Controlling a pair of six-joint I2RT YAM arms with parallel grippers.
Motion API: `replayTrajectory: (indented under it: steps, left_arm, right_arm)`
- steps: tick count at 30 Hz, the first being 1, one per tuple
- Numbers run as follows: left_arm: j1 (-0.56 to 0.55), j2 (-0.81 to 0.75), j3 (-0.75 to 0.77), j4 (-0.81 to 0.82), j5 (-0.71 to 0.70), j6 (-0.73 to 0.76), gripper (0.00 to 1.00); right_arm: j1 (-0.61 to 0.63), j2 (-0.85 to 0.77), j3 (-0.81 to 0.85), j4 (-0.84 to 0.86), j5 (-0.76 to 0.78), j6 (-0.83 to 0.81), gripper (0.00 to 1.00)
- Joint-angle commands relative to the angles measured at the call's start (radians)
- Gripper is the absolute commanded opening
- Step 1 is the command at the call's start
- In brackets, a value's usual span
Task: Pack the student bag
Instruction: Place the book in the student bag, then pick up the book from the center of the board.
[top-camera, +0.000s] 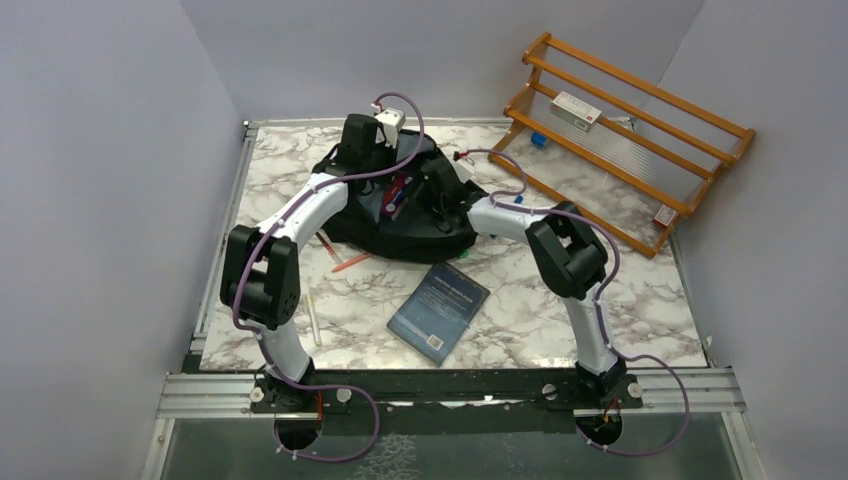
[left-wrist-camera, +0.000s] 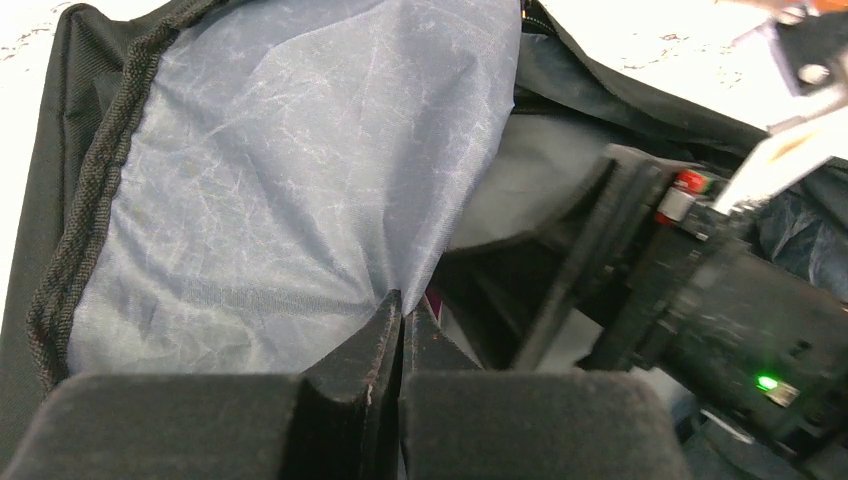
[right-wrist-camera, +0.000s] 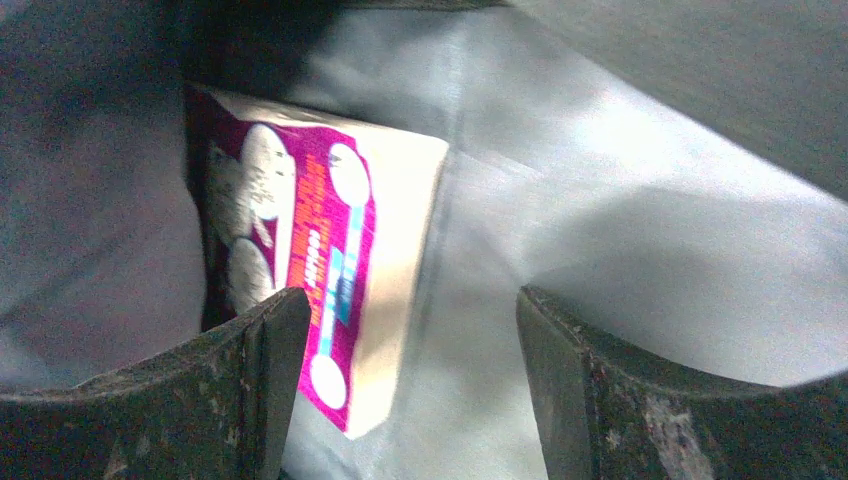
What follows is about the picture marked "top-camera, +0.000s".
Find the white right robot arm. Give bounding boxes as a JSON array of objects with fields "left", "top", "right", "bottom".
[{"left": 422, "top": 159, "right": 626, "bottom": 407}]

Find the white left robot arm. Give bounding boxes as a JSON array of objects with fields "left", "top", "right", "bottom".
[{"left": 219, "top": 104, "right": 406, "bottom": 411}]

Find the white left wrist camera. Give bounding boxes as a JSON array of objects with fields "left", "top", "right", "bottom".
[{"left": 372, "top": 104, "right": 406, "bottom": 149}]

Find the salmon pink pencil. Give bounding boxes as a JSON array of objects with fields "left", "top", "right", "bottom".
[{"left": 331, "top": 252, "right": 373, "bottom": 273}]

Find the black metal base rail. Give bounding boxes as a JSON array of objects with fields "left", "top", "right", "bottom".
[{"left": 182, "top": 354, "right": 644, "bottom": 437}]

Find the small red white box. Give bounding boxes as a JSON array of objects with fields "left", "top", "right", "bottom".
[{"left": 653, "top": 204, "right": 678, "bottom": 229}]

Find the black student bag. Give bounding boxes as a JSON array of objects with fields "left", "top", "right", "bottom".
[{"left": 313, "top": 129, "right": 477, "bottom": 264}]

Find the dark blue book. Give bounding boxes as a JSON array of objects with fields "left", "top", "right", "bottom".
[{"left": 387, "top": 263, "right": 490, "bottom": 367}]

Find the small blue object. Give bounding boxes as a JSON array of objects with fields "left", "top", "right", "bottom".
[{"left": 530, "top": 132, "right": 548, "bottom": 149}]

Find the pale yellow pencil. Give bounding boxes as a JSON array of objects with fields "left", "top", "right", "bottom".
[{"left": 306, "top": 293, "right": 323, "bottom": 346}]

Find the orange wooden shelf rack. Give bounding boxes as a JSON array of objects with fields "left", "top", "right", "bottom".
[{"left": 497, "top": 33, "right": 756, "bottom": 258}]

